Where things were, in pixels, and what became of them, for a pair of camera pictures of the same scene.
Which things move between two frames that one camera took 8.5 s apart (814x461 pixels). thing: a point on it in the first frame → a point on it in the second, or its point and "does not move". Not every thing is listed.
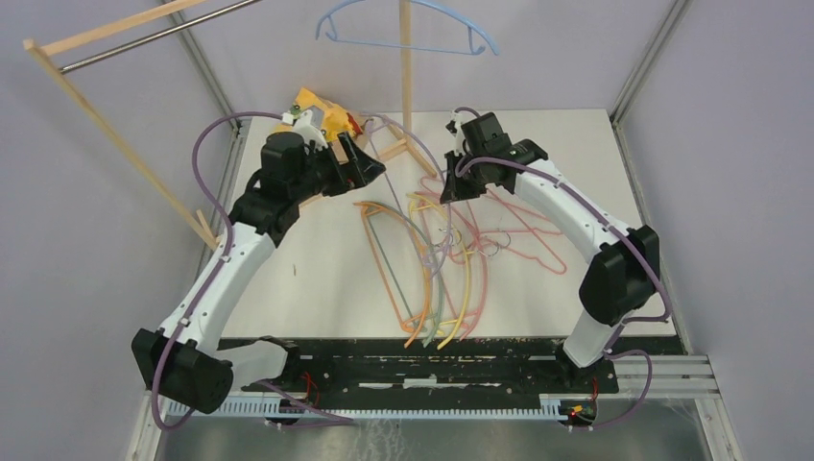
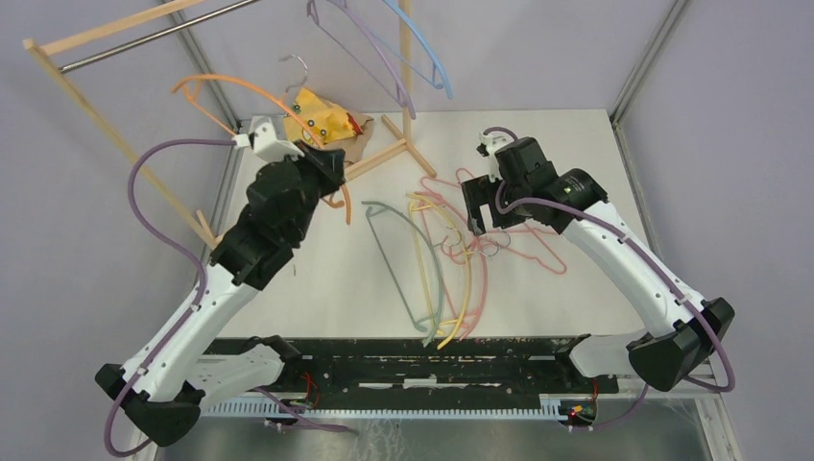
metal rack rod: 159,36 does not move
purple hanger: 447,232 → 407,101
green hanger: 437,260 does not move
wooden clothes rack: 43,46 does not move
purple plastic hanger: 365,206 → 194,86
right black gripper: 456,188 → 478,191
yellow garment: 336,119 does not move
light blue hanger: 473,51 → 439,76
